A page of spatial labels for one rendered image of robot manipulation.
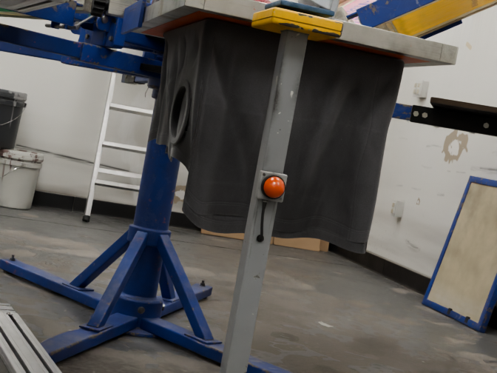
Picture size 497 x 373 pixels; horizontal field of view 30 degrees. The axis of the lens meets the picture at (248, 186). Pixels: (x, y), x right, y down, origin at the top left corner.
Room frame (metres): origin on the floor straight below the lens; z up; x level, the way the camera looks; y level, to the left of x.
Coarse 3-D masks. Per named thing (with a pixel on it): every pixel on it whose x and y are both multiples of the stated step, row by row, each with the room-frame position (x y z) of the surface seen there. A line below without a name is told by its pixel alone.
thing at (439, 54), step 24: (168, 0) 1.95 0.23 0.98; (192, 0) 1.78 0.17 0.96; (216, 0) 1.79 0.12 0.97; (240, 0) 1.81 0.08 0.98; (144, 24) 2.28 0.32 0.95; (360, 24) 1.88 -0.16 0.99; (384, 48) 1.89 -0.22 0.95; (408, 48) 1.91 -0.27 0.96; (432, 48) 1.92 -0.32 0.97; (456, 48) 1.94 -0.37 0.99
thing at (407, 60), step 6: (324, 42) 1.97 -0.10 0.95; (330, 42) 1.95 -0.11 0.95; (336, 42) 1.93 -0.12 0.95; (342, 42) 1.91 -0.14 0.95; (354, 48) 1.97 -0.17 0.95; (360, 48) 1.95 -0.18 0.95; (366, 48) 1.94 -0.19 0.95; (378, 54) 2.00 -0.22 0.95; (384, 54) 1.98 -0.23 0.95; (390, 54) 1.96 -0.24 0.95; (396, 54) 1.94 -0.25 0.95; (402, 60) 2.03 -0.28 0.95; (408, 60) 2.01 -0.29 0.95; (414, 60) 1.99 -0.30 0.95; (420, 60) 1.97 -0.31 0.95
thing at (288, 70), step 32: (288, 32) 1.64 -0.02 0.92; (320, 32) 1.61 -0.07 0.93; (288, 64) 1.64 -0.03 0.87; (288, 96) 1.64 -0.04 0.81; (288, 128) 1.64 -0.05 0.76; (256, 192) 1.63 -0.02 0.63; (256, 224) 1.64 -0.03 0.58; (256, 256) 1.64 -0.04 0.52; (256, 288) 1.64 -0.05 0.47; (224, 352) 1.66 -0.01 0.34
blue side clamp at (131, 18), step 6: (144, 0) 2.24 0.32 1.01; (132, 6) 2.38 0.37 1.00; (138, 6) 2.28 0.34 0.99; (144, 6) 2.24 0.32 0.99; (126, 12) 2.47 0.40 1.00; (132, 12) 2.36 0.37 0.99; (138, 12) 2.26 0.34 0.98; (126, 18) 2.45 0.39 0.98; (132, 18) 2.34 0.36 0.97; (138, 18) 2.24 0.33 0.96; (126, 24) 2.43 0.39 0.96; (132, 24) 2.32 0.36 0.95; (138, 24) 2.24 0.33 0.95; (126, 30) 2.41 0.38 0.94; (132, 30) 2.36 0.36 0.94
